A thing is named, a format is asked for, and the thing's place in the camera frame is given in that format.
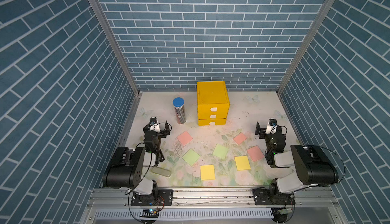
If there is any pink sticky pad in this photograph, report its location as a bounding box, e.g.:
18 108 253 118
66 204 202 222
233 133 247 145
177 131 193 146
247 146 265 162

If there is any yellow sticky pad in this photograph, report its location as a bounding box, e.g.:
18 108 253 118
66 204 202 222
235 156 251 171
200 165 215 181

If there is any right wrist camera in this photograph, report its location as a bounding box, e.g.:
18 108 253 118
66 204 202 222
266 118 277 134

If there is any white cable duct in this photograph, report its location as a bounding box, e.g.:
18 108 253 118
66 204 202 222
94 208 274 221

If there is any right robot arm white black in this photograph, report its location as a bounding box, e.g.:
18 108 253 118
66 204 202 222
255 118 341 203

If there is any yellow drawer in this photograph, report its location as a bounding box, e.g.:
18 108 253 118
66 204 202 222
198 111 228 120
198 103 230 113

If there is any yellow drawer cabinet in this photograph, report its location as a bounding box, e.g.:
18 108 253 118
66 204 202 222
197 81 230 126

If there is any yellow sticky pad right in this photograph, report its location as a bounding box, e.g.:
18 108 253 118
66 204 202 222
235 156 251 171

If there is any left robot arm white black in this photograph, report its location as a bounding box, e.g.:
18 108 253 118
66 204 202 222
102 117 172 197

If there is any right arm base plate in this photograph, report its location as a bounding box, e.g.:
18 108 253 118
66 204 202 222
252 187 295 206

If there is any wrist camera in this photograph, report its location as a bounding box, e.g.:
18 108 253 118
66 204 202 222
149 117 160 133
266 118 277 134

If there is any aluminium mounting rail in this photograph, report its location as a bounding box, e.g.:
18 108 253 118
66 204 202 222
87 187 338 209

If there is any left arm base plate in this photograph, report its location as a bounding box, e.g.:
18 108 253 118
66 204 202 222
130 189 174 207

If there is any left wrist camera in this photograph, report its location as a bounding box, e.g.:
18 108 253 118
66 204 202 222
149 117 160 133

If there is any grey green case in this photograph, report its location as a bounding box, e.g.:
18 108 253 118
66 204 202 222
151 167 172 178

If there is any yellow sticky pad left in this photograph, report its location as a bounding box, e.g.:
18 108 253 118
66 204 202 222
200 165 215 181

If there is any pen tube blue lid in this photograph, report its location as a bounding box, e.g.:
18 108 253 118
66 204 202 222
173 97 186 124

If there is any green sticky pad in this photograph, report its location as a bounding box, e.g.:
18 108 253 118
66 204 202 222
212 144 229 160
182 149 201 166

